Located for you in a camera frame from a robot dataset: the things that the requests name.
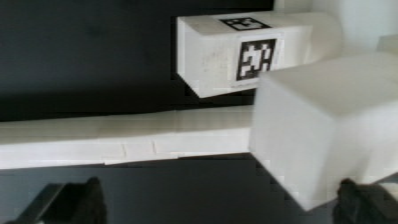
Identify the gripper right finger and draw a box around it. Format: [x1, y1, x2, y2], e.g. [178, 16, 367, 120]
[335, 179, 398, 224]

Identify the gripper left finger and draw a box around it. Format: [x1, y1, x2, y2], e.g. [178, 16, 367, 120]
[6, 177, 107, 224]

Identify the white chair leg with marker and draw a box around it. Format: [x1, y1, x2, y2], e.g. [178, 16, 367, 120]
[251, 52, 398, 210]

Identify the white chair leg block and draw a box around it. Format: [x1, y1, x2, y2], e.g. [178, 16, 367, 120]
[178, 12, 344, 98]

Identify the white chair seat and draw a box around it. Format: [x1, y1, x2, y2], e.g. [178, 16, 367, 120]
[274, 0, 398, 55]

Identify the white U-shaped obstacle fence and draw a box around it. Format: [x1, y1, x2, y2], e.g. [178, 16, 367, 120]
[0, 106, 253, 170]

